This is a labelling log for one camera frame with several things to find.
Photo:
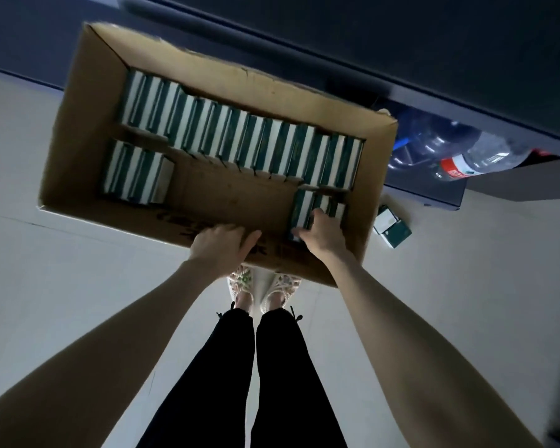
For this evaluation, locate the clear bottle with blue cap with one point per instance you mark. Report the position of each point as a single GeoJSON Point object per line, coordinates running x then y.
{"type": "Point", "coordinates": [424, 139]}

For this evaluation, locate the patterned left shoe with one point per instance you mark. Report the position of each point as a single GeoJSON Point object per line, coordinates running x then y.
{"type": "Point", "coordinates": [241, 280]}

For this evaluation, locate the person's right forearm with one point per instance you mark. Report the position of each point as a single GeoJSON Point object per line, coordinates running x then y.
{"type": "Point", "coordinates": [415, 359]}

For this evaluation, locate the person's left hand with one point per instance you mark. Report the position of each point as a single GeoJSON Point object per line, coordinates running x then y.
{"type": "Point", "coordinates": [217, 249]}

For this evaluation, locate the person's left forearm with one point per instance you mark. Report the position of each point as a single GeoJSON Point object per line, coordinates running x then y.
{"type": "Point", "coordinates": [93, 363]}

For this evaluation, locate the row of green white packets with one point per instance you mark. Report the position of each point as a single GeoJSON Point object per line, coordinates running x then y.
{"type": "Point", "coordinates": [242, 135]}

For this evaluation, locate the black trousers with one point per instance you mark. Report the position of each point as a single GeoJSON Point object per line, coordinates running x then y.
{"type": "Point", "coordinates": [261, 382]}

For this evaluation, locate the dark blue cabinet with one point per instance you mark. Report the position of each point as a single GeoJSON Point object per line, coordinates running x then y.
{"type": "Point", "coordinates": [448, 46]}

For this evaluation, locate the person's right hand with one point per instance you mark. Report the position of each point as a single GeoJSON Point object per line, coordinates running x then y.
{"type": "Point", "coordinates": [325, 240]}

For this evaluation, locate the clear bottle with red label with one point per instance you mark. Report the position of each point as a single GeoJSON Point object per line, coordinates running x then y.
{"type": "Point", "coordinates": [476, 162]}

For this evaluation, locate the green white cigarette packet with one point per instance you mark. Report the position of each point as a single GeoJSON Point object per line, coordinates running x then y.
{"type": "Point", "coordinates": [302, 207]}
{"type": "Point", "coordinates": [145, 178]}
{"type": "Point", "coordinates": [397, 234]}
{"type": "Point", "coordinates": [338, 212]}
{"type": "Point", "coordinates": [164, 181]}
{"type": "Point", "coordinates": [128, 171]}
{"type": "Point", "coordinates": [112, 165]}
{"type": "Point", "coordinates": [321, 203]}
{"type": "Point", "coordinates": [385, 220]}

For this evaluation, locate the brown cardboard box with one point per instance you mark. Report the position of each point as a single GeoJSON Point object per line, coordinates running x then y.
{"type": "Point", "coordinates": [224, 200]}

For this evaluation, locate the patterned right shoe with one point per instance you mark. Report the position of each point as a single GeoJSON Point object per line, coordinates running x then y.
{"type": "Point", "coordinates": [282, 286]}

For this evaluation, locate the person's left thumb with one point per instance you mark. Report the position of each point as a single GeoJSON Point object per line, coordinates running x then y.
{"type": "Point", "coordinates": [250, 243]}

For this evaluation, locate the patterned shoe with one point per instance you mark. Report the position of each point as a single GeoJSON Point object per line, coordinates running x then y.
{"type": "Point", "coordinates": [241, 280]}
{"type": "Point", "coordinates": [282, 286]}

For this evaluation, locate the person's right thumb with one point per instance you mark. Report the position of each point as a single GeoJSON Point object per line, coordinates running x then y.
{"type": "Point", "coordinates": [303, 236]}

